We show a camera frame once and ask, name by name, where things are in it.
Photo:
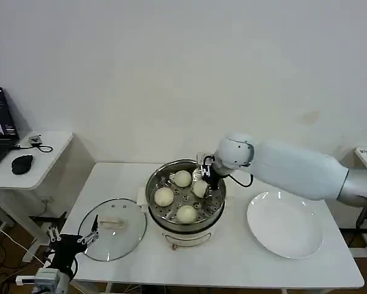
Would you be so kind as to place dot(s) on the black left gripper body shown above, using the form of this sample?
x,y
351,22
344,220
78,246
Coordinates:
x,y
66,249

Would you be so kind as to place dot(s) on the perforated steel steamer basket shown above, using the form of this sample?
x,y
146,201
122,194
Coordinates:
x,y
158,180

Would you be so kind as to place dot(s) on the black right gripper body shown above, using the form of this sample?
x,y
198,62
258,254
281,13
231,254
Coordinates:
x,y
217,179

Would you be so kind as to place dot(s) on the white side desk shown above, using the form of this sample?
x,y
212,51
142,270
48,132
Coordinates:
x,y
42,165

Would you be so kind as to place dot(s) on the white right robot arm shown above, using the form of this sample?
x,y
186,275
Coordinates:
x,y
293,168

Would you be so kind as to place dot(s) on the white electric cooker pot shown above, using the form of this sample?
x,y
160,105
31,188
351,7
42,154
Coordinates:
x,y
186,240

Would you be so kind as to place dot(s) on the white round plate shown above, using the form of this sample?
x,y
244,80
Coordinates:
x,y
284,226

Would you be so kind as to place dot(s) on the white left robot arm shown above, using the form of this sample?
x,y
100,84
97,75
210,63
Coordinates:
x,y
51,280

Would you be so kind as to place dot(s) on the black computer mouse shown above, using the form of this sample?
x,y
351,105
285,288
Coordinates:
x,y
21,164

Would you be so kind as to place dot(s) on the round glass lid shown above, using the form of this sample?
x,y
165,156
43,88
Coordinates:
x,y
115,242

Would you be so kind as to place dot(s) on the white steamed bun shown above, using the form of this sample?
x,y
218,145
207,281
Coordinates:
x,y
164,196
198,188
187,214
183,178

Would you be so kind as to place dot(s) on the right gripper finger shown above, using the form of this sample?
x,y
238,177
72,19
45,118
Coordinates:
x,y
205,174
209,191

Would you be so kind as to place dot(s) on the small grey usb device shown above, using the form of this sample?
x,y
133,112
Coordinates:
x,y
35,139

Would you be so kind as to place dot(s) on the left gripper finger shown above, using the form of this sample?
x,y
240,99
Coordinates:
x,y
94,229
54,234

